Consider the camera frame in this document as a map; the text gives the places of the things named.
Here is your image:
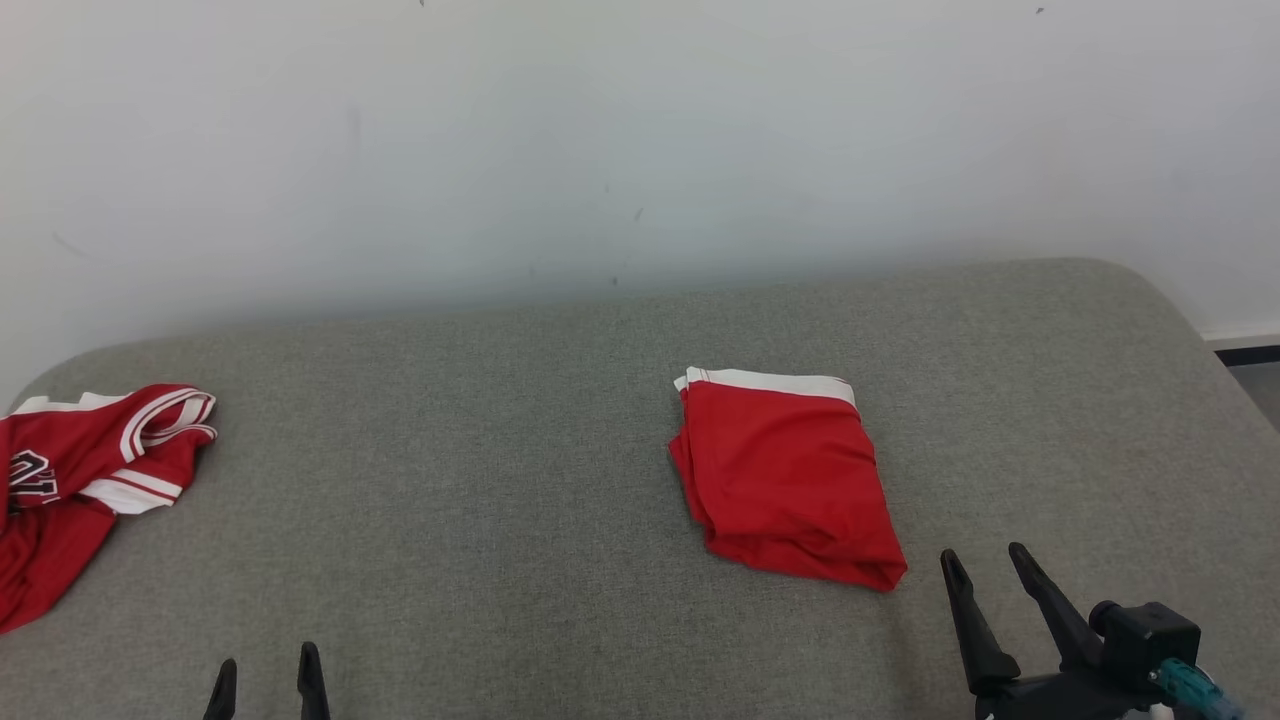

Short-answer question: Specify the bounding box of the red shorts white stripe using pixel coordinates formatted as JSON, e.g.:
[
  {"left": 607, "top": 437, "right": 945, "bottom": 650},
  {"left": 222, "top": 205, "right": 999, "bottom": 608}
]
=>
[{"left": 668, "top": 367, "right": 909, "bottom": 592}]

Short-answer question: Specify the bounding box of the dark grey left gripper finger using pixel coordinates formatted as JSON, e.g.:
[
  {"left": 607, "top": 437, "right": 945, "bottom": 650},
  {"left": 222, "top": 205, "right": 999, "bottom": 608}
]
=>
[
  {"left": 203, "top": 658, "right": 238, "bottom": 720},
  {"left": 297, "top": 642, "right": 331, "bottom": 720}
]

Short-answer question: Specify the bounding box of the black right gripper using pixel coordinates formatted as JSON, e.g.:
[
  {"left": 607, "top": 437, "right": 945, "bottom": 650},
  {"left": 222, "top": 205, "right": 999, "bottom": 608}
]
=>
[{"left": 940, "top": 542, "right": 1161, "bottom": 720}]

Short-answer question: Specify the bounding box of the red white sports jersey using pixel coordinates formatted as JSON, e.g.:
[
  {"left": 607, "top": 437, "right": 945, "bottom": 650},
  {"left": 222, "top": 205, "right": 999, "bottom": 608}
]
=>
[{"left": 0, "top": 384, "right": 218, "bottom": 636}]

